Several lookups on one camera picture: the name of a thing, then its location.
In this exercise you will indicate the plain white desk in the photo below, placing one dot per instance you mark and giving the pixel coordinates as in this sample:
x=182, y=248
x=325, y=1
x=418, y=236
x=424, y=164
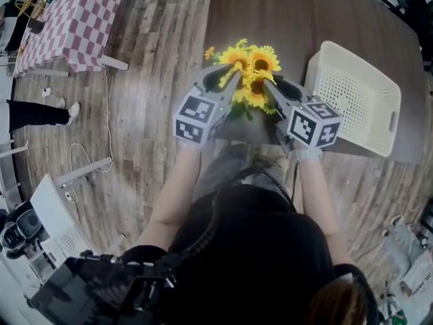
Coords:
x=13, y=149

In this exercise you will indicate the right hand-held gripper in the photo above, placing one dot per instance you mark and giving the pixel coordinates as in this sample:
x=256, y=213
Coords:
x=314, y=127

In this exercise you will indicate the person's right forearm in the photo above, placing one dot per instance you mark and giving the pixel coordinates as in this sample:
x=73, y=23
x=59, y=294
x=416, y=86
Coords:
x=318, y=201

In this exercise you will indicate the person's left forearm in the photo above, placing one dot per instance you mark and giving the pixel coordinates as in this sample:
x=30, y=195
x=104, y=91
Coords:
x=169, y=198

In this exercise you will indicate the yellow sunflower bouquet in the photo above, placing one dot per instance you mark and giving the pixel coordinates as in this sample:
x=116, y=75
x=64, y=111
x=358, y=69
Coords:
x=236, y=58

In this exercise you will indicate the person's grey trousers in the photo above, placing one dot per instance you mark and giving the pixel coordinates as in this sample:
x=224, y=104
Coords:
x=216, y=171

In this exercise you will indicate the white printed bag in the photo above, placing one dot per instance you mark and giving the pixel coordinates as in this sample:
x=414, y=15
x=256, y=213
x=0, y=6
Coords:
x=417, y=279

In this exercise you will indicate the dark grey piece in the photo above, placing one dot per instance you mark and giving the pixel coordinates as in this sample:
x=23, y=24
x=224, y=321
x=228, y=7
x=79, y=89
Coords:
x=35, y=26

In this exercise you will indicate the cream perforated plastic basket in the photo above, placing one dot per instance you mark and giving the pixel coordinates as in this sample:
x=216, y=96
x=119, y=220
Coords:
x=352, y=90

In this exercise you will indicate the white desk with perforated panel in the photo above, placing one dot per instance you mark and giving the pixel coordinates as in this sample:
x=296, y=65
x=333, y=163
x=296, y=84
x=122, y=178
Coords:
x=54, y=208

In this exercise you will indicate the white wristband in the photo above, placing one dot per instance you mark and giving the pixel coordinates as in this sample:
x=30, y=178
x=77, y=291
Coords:
x=189, y=146
x=308, y=154

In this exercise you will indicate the checkered cloth covered table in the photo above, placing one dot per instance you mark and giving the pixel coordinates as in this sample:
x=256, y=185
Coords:
x=81, y=22

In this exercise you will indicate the black mesh office chair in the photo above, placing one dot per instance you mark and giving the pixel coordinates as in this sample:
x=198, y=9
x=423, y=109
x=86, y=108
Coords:
x=416, y=10

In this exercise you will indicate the person's black shirt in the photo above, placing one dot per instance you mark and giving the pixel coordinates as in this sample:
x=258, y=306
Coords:
x=253, y=266

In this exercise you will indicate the black head camera mount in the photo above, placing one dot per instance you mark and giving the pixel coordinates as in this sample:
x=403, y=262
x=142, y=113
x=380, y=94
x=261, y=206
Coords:
x=370, y=293

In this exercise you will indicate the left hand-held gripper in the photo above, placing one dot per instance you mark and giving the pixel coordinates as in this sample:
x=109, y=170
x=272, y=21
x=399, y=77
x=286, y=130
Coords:
x=198, y=117

